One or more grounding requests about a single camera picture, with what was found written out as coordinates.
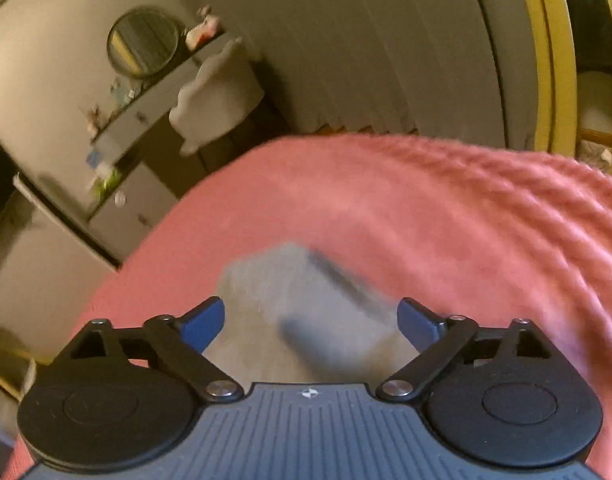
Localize white cabinet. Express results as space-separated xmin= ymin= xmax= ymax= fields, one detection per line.
xmin=0 ymin=174 xmax=121 ymax=341

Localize yellow frame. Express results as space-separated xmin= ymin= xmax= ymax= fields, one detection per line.
xmin=514 ymin=0 xmax=612 ymax=181

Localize yellow rimmed object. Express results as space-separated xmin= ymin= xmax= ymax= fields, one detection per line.
xmin=0 ymin=327 xmax=38 ymax=402

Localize round wall mirror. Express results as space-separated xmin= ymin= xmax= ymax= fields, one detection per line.
xmin=106 ymin=6 xmax=179 ymax=80

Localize green plant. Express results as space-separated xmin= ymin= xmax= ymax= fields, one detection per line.
xmin=88 ymin=169 xmax=123 ymax=197

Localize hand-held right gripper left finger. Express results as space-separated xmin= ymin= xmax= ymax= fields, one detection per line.
xmin=51 ymin=296 xmax=244 ymax=403

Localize white vanity dresser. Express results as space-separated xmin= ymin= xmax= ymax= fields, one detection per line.
xmin=87 ymin=32 xmax=267 ymax=262

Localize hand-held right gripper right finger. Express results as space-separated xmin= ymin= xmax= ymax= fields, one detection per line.
xmin=376 ymin=297 xmax=569 ymax=403

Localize pink plush toy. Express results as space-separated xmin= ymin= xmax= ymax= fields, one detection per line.
xmin=186 ymin=6 xmax=223 ymax=51

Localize white fluffy chair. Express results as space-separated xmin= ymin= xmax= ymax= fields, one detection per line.
xmin=168 ymin=37 xmax=265 ymax=156

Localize pink ribbed blanket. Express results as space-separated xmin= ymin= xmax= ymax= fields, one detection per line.
xmin=1 ymin=132 xmax=612 ymax=480

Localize grey pants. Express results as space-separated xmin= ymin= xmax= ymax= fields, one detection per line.
xmin=206 ymin=242 xmax=427 ymax=386

